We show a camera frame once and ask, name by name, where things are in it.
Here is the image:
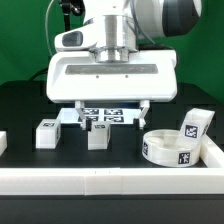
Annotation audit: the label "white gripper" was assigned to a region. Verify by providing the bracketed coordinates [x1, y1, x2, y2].
[46, 50, 177, 131]

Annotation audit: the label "white round stool seat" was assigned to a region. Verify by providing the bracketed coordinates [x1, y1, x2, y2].
[142, 129, 200, 167]

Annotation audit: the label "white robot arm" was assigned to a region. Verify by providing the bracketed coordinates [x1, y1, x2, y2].
[46, 0, 202, 130]

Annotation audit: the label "white sheet with tags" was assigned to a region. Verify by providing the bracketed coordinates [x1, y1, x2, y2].
[57, 108, 141, 125]

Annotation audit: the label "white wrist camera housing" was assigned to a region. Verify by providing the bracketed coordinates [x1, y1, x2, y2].
[54, 24, 99, 52]

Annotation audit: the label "black cable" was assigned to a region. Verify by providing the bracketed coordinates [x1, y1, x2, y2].
[29, 68, 50, 82]

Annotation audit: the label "white front fence wall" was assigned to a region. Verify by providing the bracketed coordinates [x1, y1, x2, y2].
[0, 168, 224, 196]

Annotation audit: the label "black camera stand pole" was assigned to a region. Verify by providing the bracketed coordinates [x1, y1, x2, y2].
[58, 0, 85, 31]

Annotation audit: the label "white left fence wall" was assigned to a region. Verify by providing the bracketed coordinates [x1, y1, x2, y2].
[0, 131, 7, 156]

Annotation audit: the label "white cable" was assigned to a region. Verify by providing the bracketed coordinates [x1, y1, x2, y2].
[44, 0, 58, 58]

